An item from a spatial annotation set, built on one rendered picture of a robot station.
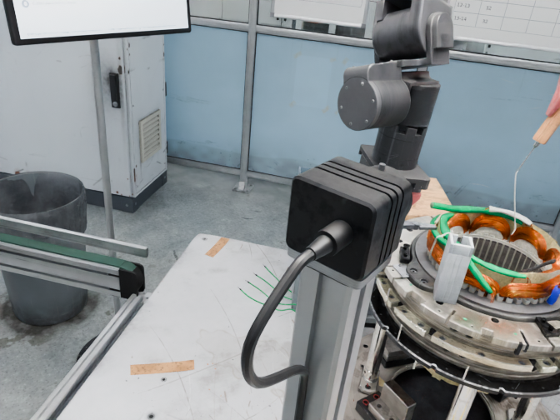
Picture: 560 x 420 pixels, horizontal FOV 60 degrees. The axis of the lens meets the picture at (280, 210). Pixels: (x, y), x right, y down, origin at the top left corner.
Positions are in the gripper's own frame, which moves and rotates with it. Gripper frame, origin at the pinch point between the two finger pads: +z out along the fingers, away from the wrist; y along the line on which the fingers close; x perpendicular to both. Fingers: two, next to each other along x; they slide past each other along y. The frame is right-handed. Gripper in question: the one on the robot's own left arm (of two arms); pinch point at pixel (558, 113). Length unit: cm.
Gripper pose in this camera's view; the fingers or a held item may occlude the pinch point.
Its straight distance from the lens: 70.2
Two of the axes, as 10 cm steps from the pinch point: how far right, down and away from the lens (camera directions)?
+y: 8.5, 5.2, -0.6
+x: 2.8, -3.5, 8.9
